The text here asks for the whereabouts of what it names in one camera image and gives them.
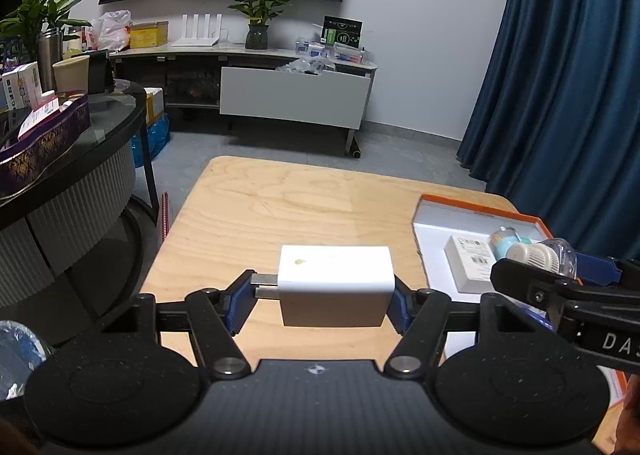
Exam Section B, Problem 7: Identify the white night light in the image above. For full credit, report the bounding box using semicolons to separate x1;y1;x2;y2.
505;241;561;278

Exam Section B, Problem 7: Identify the white and yellow carton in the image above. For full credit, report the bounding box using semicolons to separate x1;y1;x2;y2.
145;87;166;123

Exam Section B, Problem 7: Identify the black round glass table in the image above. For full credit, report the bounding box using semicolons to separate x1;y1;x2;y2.
0;77;173;308

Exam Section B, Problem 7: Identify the person's right forearm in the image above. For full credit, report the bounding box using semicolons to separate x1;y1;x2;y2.
614;385;640;455

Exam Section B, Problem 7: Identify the crumpled clear plastic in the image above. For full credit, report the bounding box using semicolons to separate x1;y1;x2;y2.
0;320;53;401

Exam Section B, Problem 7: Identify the clear plastic storage box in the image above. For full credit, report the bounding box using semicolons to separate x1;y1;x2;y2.
330;46;373;63
295;37;331;58

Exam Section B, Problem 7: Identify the white box with barcode label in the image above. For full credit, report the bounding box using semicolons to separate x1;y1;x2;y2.
443;235;501;295

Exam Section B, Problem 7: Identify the pink and white box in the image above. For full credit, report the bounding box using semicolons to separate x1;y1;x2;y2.
17;91;63;140

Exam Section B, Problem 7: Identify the potted green plant dark pot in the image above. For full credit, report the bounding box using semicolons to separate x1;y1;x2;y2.
227;0;306;50

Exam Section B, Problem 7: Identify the blue toothpick jar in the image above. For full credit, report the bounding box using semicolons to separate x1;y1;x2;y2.
489;226;521;258

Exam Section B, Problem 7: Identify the red notebook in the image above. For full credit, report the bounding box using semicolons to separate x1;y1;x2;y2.
159;191;174;241

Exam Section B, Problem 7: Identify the white cube charger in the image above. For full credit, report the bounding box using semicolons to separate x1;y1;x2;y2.
250;245;396;328

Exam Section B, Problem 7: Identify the yellow cardboard box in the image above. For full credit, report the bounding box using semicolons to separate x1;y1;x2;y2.
129;21;169;49

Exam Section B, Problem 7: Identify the blue bag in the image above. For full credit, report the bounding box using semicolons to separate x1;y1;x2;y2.
131;115;172;168

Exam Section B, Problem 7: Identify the leafy green plant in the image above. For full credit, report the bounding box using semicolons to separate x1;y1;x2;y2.
0;0;93;60

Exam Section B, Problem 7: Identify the orange and white shallow box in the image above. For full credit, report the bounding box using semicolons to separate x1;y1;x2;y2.
411;194;631;416

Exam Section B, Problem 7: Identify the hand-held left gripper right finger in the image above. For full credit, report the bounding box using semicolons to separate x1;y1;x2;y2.
382;275;526;381

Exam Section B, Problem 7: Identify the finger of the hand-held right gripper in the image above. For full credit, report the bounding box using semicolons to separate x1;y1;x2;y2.
575;254;640;287
491;258;587;309

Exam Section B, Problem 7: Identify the dark blue curtain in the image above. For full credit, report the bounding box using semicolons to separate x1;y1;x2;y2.
456;0;640;261

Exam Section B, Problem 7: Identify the clear plastic bag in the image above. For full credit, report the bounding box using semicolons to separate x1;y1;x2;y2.
275;57;337;76

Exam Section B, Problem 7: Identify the beige cup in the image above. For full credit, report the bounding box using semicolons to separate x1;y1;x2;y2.
52;55;91;94

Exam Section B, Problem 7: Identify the purple patterned box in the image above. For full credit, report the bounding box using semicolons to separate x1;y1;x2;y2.
0;94;92;198

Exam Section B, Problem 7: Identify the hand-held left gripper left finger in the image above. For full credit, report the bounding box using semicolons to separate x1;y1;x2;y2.
117;269;258;381

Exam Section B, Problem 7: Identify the white plastic bag red print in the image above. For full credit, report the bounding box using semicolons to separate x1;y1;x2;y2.
90;10;132;53

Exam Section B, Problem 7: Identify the steel tumbler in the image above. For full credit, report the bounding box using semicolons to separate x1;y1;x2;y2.
36;27;63;90

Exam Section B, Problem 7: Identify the white tv cabinet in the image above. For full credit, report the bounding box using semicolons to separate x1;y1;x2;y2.
107;45;378;156

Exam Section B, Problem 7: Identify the white router with antennas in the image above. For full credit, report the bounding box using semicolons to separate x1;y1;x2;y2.
172;14;221;48

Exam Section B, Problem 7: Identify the white and blue carton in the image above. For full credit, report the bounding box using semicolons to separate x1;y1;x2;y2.
0;61;43;110

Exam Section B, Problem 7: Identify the green and black box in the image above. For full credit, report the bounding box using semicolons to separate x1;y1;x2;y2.
321;16;363;50

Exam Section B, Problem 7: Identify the white cabinet drawer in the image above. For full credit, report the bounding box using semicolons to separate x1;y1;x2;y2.
219;66;373;130

